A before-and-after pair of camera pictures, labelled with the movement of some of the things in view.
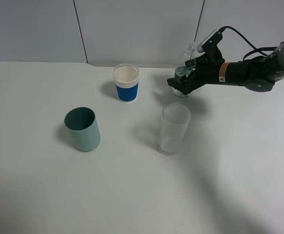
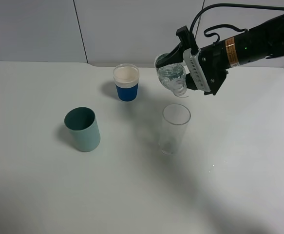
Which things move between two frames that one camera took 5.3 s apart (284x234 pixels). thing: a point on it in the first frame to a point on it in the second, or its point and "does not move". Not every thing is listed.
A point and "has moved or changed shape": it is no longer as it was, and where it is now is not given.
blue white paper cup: [126, 77] does not move
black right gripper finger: [194, 63] to [177, 56]
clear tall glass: [175, 119] does not move
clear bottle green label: [183, 69] has moved or changed shape
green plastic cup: [83, 123] does not move
